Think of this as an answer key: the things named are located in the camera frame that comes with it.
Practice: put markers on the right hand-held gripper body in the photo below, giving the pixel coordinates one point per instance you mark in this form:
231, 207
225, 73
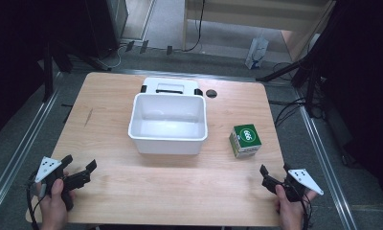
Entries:
303, 180

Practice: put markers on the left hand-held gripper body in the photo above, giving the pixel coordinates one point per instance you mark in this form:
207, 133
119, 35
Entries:
47, 167

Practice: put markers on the green and white carton box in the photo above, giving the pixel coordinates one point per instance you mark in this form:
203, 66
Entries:
246, 137

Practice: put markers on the white plastic storage bin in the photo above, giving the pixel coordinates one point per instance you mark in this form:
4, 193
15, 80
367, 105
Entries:
167, 127

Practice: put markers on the person's right hand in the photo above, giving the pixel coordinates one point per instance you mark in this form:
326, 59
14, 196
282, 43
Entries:
288, 212

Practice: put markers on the person's left hand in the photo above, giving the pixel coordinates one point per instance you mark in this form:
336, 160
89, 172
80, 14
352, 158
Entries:
54, 207

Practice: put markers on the black metal stand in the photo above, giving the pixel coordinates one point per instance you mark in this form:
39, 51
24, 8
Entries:
48, 70

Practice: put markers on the black tripod stand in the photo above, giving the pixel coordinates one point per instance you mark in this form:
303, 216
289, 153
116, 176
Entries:
307, 73

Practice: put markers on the white lid with black latches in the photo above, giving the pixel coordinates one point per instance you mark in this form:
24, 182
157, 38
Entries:
170, 83

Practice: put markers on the white and blue bag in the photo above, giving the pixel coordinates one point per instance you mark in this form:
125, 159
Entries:
256, 52

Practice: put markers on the dark cabinet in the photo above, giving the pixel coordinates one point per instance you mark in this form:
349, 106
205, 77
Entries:
106, 25

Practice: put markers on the metal floor rail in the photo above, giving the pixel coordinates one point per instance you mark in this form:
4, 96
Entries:
17, 159
326, 166

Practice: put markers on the light wooden furniture frame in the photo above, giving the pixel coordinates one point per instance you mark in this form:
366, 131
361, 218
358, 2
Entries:
259, 14

